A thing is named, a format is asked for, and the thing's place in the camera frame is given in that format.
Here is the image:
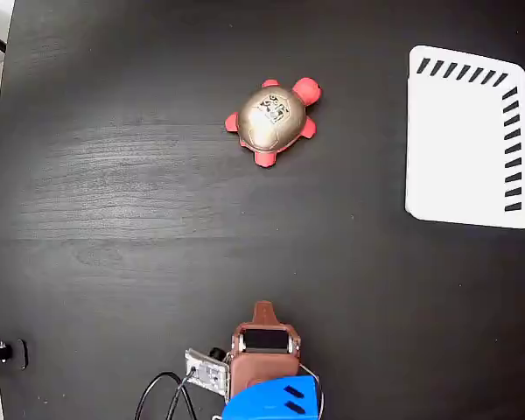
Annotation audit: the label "red turtle toy gold shell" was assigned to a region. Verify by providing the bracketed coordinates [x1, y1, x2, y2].
[224, 77, 323, 169]

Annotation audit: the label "white plastic tray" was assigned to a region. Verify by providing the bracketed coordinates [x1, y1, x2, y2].
[403, 44, 525, 230]

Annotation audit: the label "black table clamp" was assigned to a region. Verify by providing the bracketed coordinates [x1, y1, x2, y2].
[0, 338, 29, 385]

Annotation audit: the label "camera circuit board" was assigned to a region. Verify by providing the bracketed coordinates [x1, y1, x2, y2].
[184, 346, 231, 397]

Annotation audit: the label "white red servo wires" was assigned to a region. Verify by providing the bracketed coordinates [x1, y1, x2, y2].
[300, 362, 326, 415]

